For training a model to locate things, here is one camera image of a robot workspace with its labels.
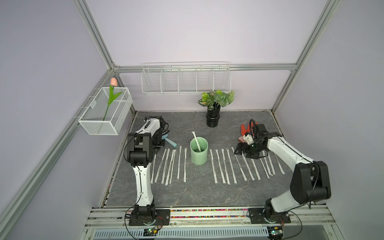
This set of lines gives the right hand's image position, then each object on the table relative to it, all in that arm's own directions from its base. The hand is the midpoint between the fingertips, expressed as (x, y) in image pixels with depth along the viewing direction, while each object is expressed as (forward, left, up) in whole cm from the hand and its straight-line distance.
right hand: (240, 153), depth 88 cm
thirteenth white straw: (-5, +43, -8) cm, 44 cm away
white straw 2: (+4, +13, -7) cm, 16 cm away
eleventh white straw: (-11, +34, -8) cm, 36 cm away
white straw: (-13, +15, -8) cm, 22 cm away
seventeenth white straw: (+3, +25, +1) cm, 25 cm away
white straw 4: (-5, +5, -8) cm, 11 cm away
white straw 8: (-7, -15, -7) cm, 18 cm away
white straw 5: (-12, -2, -8) cm, 14 cm away
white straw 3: (-6, +9, -8) cm, 13 cm away
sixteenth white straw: (-9, +52, -8) cm, 54 cm away
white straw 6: (-10, -6, -7) cm, 14 cm away
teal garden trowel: (+18, +49, -8) cm, 53 cm away
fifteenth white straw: (-7, +50, -8) cm, 51 cm away
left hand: (+3, +52, -4) cm, 52 cm away
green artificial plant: (+29, +15, +17) cm, 36 cm away
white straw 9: (-5, -18, -8) cm, 20 cm away
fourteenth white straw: (-4, +46, -8) cm, 47 cm away
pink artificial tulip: (+21, +72, +27) cm, 79 cm away
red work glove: (+22, -8, -8) cm, 25 cm away
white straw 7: (-4, -9, -8) cm, 13 cm away
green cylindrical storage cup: (-2, +25, -1) cm, 25 cm away
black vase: (+28, +15, +2) cm, 32 cm away
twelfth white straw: (-10, +37, -8) cm, 39 cm away
